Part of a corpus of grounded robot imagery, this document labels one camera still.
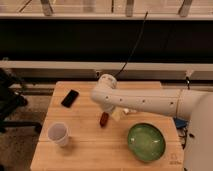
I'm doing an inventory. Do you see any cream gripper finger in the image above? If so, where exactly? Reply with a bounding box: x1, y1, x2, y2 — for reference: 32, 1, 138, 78
112, 108, 125, 121

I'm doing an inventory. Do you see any red pepper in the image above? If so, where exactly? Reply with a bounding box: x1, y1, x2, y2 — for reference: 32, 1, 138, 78
99, 112, 109, 127

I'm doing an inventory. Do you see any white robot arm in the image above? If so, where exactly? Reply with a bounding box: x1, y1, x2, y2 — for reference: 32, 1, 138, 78
91, 74, 213, 171

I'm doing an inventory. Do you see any green bowl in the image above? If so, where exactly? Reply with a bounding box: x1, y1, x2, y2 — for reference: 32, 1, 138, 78
127, 123, 166, 162

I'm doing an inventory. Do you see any black smartphone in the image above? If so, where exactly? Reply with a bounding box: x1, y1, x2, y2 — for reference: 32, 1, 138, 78
61, 90, 79, 108

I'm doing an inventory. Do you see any black office chair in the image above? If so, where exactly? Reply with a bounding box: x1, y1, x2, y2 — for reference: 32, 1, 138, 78
0, 69, 42, 133

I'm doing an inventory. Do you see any blue cable connector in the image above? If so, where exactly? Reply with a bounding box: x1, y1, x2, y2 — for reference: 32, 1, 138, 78
174, 118, 187, 129

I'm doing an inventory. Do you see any black hanging cable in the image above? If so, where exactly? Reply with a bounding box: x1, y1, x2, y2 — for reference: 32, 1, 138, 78
113, 10, 149, 78

